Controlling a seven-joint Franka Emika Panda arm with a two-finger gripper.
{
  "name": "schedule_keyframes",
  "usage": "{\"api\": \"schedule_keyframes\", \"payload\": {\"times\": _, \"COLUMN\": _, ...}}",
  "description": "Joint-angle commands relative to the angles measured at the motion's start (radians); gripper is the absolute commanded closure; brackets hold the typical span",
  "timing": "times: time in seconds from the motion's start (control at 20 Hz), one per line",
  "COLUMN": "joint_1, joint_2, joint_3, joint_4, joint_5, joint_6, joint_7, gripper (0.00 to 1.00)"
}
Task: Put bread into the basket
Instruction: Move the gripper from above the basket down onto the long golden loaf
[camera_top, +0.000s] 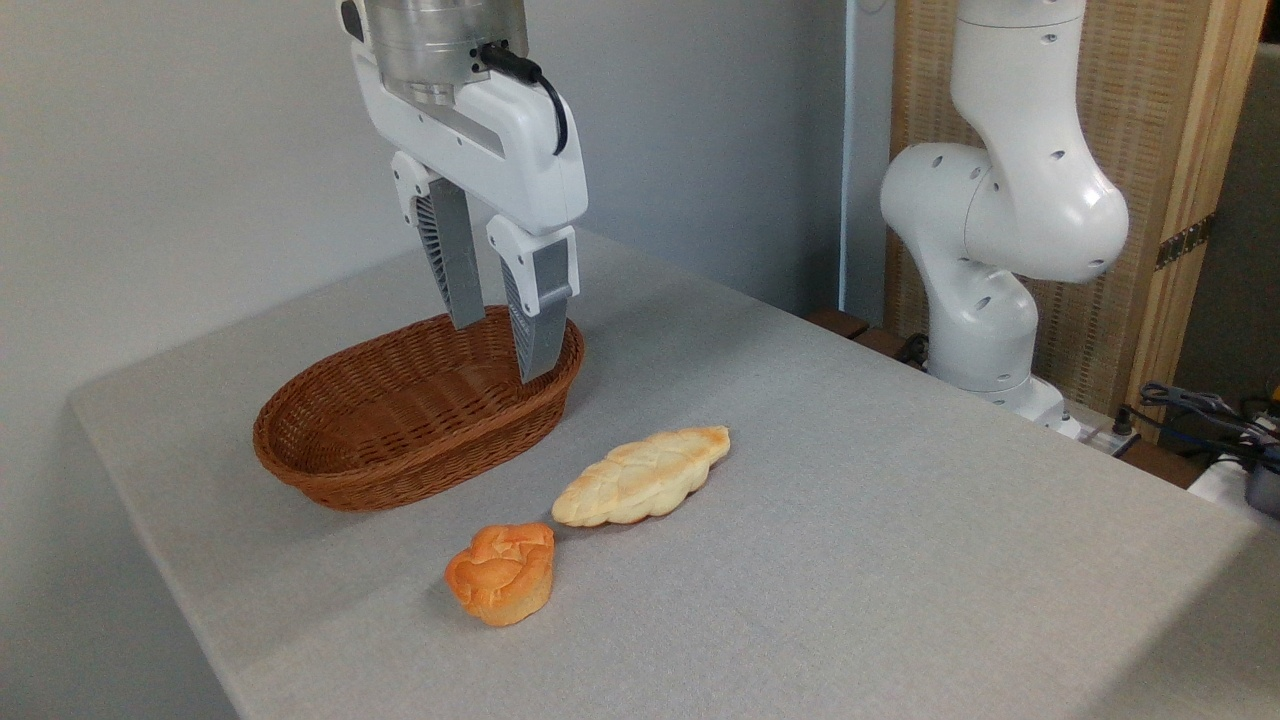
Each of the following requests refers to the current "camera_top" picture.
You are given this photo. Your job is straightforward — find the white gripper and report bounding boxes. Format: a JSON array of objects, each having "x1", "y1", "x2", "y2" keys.
[{"x1": 350, "y1": 48, "x2": 590, "y2": 385}]

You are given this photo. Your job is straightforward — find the long pale braided bread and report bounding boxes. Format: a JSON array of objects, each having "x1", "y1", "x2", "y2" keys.
[{"x1": 551, "y1": 426, "x2": 732, "y2": 528}]

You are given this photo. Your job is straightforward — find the brown oval wicker basket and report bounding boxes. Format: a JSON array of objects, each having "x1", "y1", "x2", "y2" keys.
[{"x1": 252, "y1": 305, "x2": 587, "y2": 513}]

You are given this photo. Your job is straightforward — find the round orange bread bun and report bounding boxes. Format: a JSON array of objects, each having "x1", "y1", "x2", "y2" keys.
[{"x1": 444, "y1": 522, "x2": 557, "y2": 628}]

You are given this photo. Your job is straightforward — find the grey tablecloth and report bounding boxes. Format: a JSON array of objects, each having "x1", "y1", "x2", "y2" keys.
[{"x1": 68, "y1": 228, "x2": 1280, "y2": 720}]

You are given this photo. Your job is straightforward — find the dark metal screen hinge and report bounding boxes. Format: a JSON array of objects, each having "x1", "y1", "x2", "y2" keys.
[{"x1": 1155, "y1": 212, "x2": 1217, "y2": 272}]

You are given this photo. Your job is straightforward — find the woven wood-framed screen panel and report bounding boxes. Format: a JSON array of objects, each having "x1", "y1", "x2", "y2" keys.
[{"x1": 886, "y1": 0, "x2": 1271, "y2": 441}]

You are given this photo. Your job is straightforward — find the grey round container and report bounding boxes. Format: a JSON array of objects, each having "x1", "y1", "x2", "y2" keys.
[{"x1": 1244, "y1": 458, "x2": 1280, "y2": 520}]

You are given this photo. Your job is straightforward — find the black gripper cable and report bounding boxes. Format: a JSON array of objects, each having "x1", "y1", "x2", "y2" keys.
[{"x1": 479, "y1": 41, "x2": 570, "y2": 157}]

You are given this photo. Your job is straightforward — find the white vertical wall trim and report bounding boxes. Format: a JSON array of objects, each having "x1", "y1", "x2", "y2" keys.
[{"x1": 838, "y1": 0, "x2": 863, "y2": 313}]

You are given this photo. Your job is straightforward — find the tangled dark cables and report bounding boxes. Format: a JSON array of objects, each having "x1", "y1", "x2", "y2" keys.
[{"x1": 1122, "y1": 380, "x2": 1280, "y2": 473}]

